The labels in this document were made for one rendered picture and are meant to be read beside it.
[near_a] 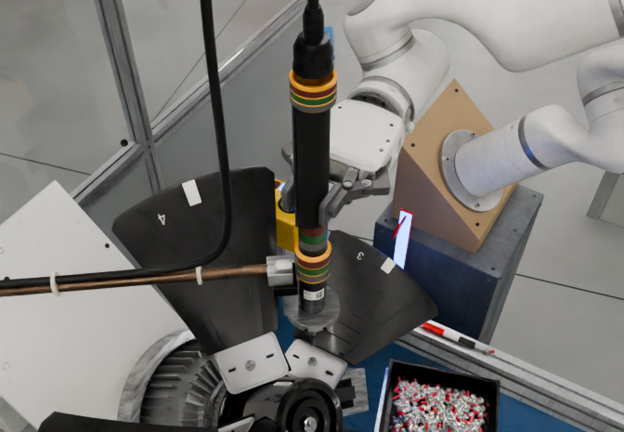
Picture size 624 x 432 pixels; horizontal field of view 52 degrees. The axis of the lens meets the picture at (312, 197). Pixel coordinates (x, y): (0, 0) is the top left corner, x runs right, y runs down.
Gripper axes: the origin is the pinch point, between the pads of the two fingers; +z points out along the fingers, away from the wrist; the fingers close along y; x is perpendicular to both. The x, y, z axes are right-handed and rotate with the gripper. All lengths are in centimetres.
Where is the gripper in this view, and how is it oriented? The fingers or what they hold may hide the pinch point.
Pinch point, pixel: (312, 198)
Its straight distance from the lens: 69.7
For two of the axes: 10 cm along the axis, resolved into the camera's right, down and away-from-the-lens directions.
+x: 0.0, -7.0, -7.1
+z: -4.8, 6.2, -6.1
